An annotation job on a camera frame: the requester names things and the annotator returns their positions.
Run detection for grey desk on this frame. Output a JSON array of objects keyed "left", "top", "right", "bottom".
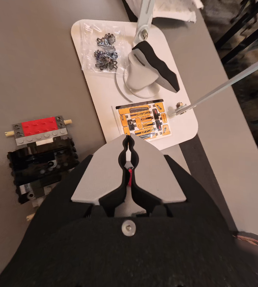
[{"left": 0, "top": 0, "right": 258, "bottom": 285}]

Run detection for black toy car chassis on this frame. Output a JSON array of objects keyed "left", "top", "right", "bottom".
[{"left": 5, "top": 116, "right": 80, "bottom": 220}]

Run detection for clear bag of black parts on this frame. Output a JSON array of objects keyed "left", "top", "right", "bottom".
[{"left": 80, "top": 21, "right": 126, "bottom": 73}]

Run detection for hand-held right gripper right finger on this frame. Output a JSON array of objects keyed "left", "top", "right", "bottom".
[{"left": 129, "top": 135, "right": 187, "bottom": 205}]

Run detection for grey metal stand rod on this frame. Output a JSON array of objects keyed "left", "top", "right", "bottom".
[{"left": 168, "top": 54, "right": 258, "bottom": 118}]

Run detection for orange sticker sheet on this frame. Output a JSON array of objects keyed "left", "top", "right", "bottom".
[{"left": 112, "top": 99, "right": 172, "bottom": 142}]

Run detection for white paper sheets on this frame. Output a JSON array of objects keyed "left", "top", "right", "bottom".
[{"left": 151, "top": 0, "right": 204, "bottom": 24}]

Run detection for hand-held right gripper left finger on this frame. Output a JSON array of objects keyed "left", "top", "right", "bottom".
[{"left": 71, "top": 135, "right": 130, "bottom": 205}]

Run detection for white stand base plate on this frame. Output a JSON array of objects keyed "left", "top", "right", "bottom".
[{"left": 71, "top": 19, "right": 199, "bottom": 151}]

